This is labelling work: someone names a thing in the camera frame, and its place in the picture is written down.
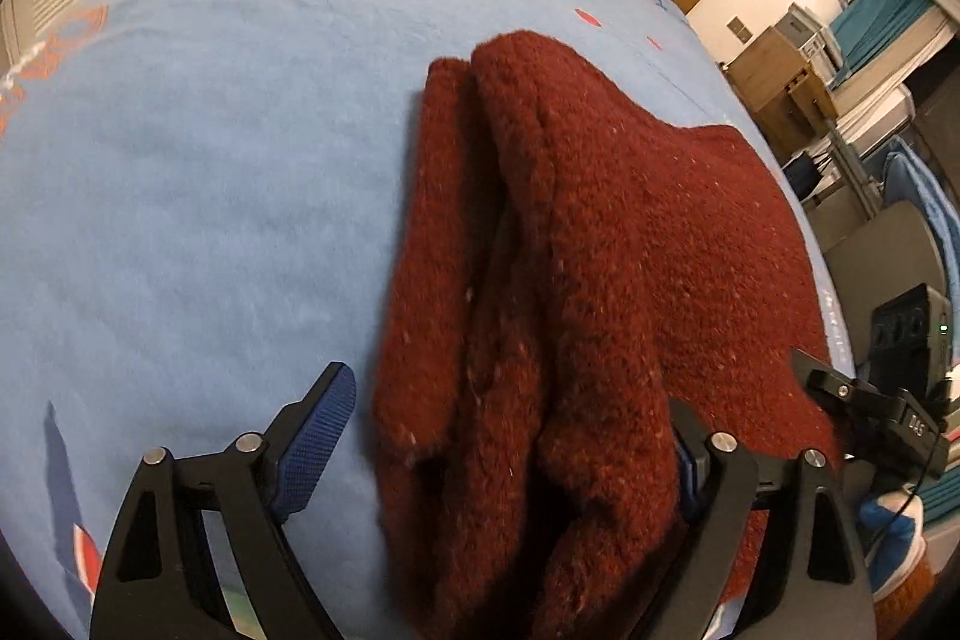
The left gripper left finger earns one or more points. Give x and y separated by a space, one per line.
159 579

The dark red knit sweater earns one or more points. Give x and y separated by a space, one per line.
570 266

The orange sleeved right forearm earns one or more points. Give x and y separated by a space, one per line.
893 611

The blue white gloved right hand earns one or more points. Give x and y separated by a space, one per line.
895 542

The wooden bedside cabinet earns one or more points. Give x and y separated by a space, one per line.
778 86

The white box on cabinet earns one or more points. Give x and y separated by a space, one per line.
814 40

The teal curtain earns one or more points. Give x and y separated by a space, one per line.
865 28

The blue dinosaur print bedsheet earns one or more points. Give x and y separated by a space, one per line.
202 201

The grey wall switch plate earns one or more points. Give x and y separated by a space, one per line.
739 30

